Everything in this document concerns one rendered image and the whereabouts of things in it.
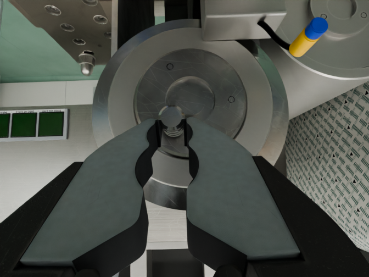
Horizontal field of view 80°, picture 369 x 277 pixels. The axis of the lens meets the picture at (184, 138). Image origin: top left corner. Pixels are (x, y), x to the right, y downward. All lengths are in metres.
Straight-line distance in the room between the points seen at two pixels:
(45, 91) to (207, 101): 3.42
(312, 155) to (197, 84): 0.25
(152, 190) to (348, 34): 0.19
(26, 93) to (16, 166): 3.09
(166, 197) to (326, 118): 0.24
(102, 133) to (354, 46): 0.20
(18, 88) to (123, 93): 3.61
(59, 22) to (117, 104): 0.35
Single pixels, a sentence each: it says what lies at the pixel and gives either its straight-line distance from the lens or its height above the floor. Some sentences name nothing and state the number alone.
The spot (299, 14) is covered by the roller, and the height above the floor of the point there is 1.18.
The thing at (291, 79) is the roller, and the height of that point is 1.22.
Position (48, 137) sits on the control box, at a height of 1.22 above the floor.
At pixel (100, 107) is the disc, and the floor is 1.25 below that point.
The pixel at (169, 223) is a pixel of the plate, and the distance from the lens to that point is 0.50.
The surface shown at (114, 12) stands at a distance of 0.22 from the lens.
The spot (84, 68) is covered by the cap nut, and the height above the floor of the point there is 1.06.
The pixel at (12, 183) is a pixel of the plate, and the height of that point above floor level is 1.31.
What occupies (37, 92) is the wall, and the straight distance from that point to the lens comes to 3.60.
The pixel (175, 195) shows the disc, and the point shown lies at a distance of 0.16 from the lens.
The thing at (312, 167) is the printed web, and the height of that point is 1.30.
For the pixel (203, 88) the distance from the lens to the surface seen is 0.16.
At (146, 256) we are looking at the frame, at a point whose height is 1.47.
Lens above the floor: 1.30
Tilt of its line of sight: 8 degrees down
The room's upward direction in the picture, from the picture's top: 178 degrees clockwise
